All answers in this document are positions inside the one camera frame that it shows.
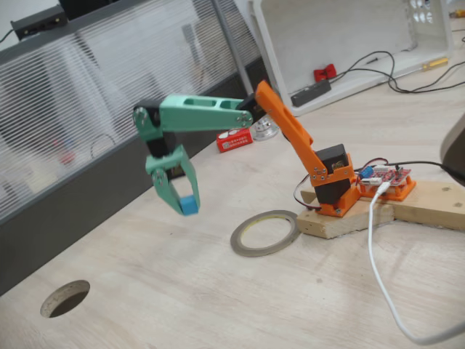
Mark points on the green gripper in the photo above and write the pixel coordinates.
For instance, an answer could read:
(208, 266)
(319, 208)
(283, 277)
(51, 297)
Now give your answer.
(165, 165)

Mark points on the blue cube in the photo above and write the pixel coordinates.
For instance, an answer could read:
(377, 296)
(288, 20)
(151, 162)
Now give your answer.
(189, 206)

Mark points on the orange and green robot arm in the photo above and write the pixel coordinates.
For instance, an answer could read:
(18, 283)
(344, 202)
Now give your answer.
(203, 114)

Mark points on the small red box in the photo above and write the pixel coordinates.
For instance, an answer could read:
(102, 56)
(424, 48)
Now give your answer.
(236, 141)

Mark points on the grey glass desk partition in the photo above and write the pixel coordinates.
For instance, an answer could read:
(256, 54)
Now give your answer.
(109, 72)

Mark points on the black power strip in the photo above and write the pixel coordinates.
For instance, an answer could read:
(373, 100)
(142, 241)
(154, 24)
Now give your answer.
(309, 94)

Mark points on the pale wooden block with holes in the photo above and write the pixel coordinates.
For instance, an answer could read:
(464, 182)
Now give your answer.
(345, 225)

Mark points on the red clamp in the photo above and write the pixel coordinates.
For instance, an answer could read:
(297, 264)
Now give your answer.
(321, 74)

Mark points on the black monitor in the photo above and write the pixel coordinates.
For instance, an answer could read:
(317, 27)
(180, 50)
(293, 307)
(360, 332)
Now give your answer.
(83, 7)

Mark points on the red controller board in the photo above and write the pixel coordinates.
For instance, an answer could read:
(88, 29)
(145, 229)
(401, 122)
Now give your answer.
(392, 176)

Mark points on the white plastic crate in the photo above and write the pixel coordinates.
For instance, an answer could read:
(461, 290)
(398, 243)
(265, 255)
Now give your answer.
(327, 29)

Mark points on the black device box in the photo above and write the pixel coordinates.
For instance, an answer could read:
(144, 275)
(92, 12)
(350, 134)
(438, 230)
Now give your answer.
(36, 22)

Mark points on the pale wooden plank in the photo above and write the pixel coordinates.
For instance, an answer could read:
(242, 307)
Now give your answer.
(428, 207)

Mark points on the grey rounded object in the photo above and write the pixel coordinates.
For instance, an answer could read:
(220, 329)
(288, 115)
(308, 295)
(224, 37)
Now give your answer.
(456, 145)

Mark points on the small yellow tool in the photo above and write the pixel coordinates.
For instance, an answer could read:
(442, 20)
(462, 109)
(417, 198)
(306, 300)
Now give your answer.
(458, 14)

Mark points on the silver metal partition post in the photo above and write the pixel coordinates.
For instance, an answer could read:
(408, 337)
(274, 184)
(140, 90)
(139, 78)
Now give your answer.
(232, 47)

